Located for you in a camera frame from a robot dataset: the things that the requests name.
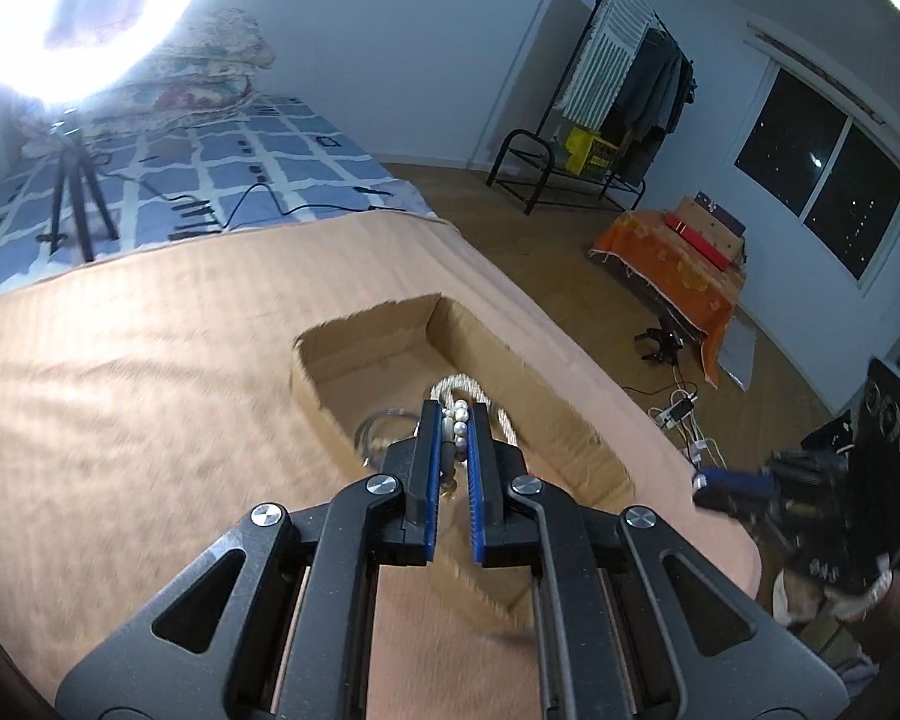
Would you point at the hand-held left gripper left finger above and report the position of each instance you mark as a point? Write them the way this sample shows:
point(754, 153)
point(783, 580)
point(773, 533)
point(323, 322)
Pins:
point(433, 465)

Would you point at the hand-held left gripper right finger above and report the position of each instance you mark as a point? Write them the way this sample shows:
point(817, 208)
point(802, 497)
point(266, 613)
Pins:
point(478, 480)

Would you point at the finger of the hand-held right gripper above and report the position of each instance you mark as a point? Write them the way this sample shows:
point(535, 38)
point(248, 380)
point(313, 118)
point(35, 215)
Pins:
point(727, 504)
point(727, 477)

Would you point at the silver bangles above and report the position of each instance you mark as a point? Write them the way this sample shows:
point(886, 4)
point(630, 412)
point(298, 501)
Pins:
point(379, 427)

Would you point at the white power strip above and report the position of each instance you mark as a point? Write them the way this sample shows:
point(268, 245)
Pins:
point(675, 412)

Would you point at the white cloth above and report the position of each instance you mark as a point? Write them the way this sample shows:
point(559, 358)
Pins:
point(795, 600)

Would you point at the grey floor mat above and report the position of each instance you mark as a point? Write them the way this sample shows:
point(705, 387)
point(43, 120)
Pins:
point(739, 352)

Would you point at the black tool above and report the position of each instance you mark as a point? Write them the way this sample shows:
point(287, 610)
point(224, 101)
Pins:
point(660, 345)

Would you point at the orange cloth covered table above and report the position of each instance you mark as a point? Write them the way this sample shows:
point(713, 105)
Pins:
point(667, 270)

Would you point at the red box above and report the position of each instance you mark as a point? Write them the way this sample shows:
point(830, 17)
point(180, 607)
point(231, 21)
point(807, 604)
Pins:
point(694, 240)

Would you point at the brown cardboard box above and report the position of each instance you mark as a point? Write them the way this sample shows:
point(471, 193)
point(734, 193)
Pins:
point(720, 229)

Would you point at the black metal shoe rack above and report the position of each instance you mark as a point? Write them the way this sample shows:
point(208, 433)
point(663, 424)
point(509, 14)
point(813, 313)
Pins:
point(525, 157)

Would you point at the window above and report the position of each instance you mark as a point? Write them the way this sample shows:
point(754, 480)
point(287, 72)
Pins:
point(817, 157)

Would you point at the yellow crate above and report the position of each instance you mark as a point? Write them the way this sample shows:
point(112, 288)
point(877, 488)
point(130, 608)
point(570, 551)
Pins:
point(589, 154)

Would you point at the blue checked bedsheet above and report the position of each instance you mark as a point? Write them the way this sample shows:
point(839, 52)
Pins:
point(270, 157)

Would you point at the hanging dark clothes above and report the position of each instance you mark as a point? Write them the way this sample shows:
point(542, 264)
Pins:
point(656, 90)

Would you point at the red floral folded blanket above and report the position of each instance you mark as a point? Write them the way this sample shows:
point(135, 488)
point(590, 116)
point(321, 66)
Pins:
point(180, 101)

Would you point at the striped towel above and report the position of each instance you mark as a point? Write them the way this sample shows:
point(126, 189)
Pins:
point(607, 45)

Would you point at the black tripod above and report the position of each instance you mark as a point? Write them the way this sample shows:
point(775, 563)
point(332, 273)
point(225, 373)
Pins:
point(79, 187)

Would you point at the floral folded quilt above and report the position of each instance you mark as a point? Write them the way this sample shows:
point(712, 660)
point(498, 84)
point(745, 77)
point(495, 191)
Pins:
point(225, 45)

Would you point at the black clothes rack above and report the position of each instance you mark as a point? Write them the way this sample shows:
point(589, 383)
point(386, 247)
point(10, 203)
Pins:
point(596, 22)

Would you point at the curtain rail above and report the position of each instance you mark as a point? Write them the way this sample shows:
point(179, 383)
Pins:
point(817, 67)

